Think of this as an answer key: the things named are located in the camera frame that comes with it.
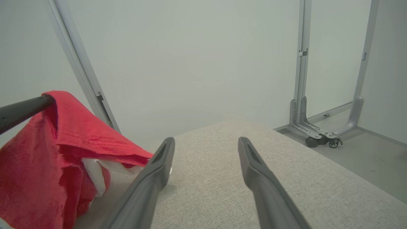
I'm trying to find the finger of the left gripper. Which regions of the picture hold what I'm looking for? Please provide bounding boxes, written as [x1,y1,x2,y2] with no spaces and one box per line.
[0,94,55,134]

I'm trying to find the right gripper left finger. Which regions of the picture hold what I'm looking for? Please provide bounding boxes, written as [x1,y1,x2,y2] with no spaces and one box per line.
[100,137,176,229]

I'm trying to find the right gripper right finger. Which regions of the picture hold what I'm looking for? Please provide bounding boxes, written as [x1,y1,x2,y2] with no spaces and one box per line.
[238,137,311,229]

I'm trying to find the red garment with white stripe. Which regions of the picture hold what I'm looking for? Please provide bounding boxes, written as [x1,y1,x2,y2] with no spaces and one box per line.
[0,91,155,229]

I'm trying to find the grey double partition post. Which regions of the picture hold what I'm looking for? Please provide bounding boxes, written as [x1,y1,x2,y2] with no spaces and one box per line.
[289,0,333,140]
[48,0,122,134]

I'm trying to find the grey partition post curved foot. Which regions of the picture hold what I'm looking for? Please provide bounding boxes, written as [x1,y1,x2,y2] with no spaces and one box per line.
[332,0,379,137]

